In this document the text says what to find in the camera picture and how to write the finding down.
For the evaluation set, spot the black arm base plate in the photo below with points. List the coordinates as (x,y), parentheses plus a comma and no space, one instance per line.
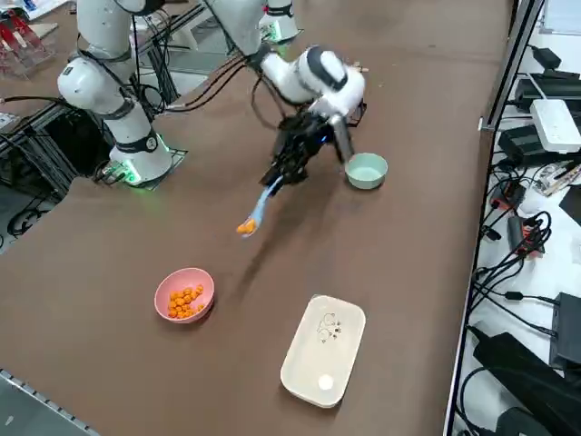
(179,156)

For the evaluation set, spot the clear acrylic box with red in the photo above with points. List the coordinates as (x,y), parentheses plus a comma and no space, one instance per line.
(22,50)

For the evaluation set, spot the black box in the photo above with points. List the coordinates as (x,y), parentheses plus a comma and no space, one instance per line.
(567,331)

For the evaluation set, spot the pink bowl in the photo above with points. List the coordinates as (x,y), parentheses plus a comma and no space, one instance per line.
(167,284)

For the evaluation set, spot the aluminium frame post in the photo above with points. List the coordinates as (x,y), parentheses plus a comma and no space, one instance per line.
(513,59)

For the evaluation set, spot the blue plastic spoon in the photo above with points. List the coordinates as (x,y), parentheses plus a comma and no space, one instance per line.
(262,206)

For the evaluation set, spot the small black adapter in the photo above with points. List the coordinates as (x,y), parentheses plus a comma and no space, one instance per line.
(546,56)

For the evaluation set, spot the green bowl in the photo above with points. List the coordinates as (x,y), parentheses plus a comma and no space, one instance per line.
(367,175)

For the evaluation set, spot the small white round disc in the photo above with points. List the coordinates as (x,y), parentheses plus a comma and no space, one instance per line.
(325,383)

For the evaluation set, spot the black flat device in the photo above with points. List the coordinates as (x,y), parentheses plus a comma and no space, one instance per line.
(551,88)

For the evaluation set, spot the black power adapter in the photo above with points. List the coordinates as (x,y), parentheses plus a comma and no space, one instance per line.
(522,141)

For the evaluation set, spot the orange and black plug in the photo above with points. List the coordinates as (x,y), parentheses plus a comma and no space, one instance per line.
(531,238)

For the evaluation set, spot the orange popcorn pile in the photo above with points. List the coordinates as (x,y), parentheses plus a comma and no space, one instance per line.
(179,304)

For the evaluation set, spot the aluminium rail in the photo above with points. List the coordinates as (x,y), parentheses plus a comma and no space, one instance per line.
(41,399)

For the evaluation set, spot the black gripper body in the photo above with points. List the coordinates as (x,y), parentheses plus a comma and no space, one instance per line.
(304,134)

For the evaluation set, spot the black aluminium frame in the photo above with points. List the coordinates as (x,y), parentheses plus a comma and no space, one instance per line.
(32,150)

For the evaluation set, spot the cream rectangular tray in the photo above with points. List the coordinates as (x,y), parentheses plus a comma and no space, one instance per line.
(318,354)

